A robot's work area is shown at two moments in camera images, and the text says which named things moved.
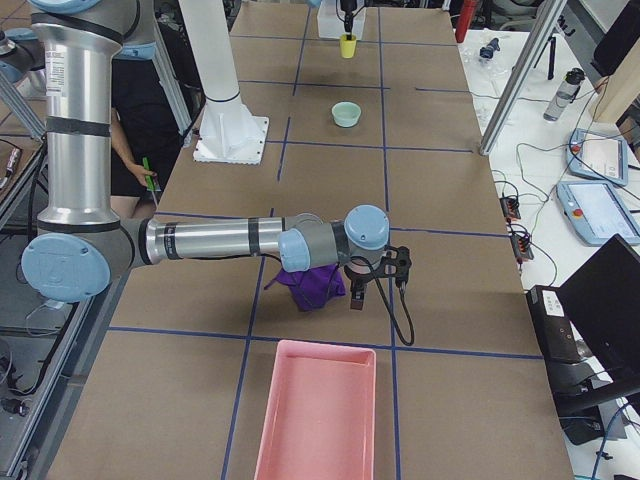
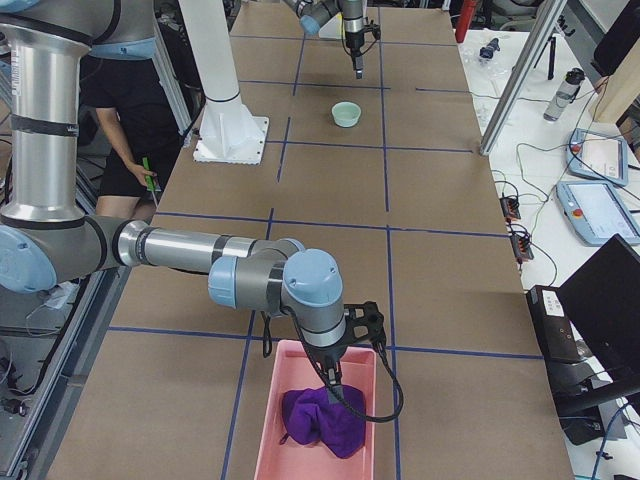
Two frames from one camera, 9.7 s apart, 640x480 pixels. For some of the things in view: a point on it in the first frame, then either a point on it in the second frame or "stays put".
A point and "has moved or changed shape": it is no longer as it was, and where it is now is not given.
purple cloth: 312,287 has moved or changed shape
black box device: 554,328 stays put
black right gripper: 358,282 -> 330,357
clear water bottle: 565,94 stays put
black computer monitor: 602,301 stays put
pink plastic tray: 320,417 stays put
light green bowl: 346,113 stays put
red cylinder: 464,19 stays put
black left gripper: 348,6 -> 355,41
